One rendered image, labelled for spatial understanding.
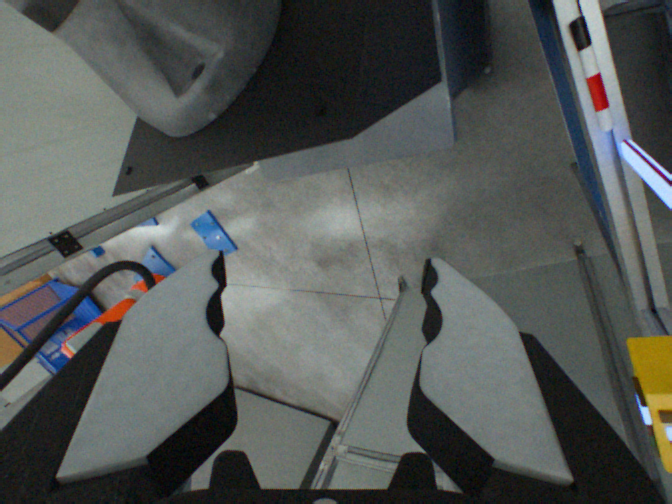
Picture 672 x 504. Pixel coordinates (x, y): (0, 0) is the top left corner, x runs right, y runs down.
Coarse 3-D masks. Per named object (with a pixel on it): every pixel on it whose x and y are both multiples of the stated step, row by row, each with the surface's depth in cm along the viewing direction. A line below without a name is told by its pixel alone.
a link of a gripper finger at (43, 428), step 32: (96, 352) 7; (64, 384) 6; (32, 416) 5; (64, 416) 5; (0, 448) 5; (32, 448) 5; (64, 448) 5; (0, 480) 4; (32, 480) 4; (96, 480) 5; (128, 480) 5
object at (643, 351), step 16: (656, 336) 38; (640, 352) 37; (656, 352) 36; (640, 368) 36; (656, 368) 35; (640, 384) 36; (656, 384) 34; (656, 400) 33; (656, 416) 34; (656, 432) 36
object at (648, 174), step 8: (624, 144) 38; (624, 152) 38; (632, 152) 35; (632, 160) 35; (640, 160) 33; (640, 168) 33; (648, 168) 31; (648, 176) 31; (656, 176) 29; (656, 184) 29; (664, 184) 27; (656, 192) 30; (664, 192) 28; (664, 200) 28
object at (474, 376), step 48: (432, 288) 10; (432, 336) 9; (480, 336) 8; (432, 384) 6; (480, 384) 6; (528, 384) 7; (432, 432) 6; (480, 432) 6; (528, 432) 6; (480, 480) 6
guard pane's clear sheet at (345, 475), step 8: (336, 464) 104; (344, 464) 103; (352, 464) 101; (336, 472) 102; (344, 472) 100; (352, 472) 99; (360, 472) 97; (368, 472) 96; (376, 472) 95; (384, 472) 93; (328, 480) 101; (336, 480) 99; (344, 480) 98; (352, 480) 96; (360, 480) 95; (368, 480) 94; (376, 480) 92; (384, 480) 91; (328, 488) 98; (336, 488) 97; (344, 488) 95; (352, 488) 94; (360, 488) 93; (368, 488) 92; (376, 488) 90; (384, 488) 89; (440, 488) 81
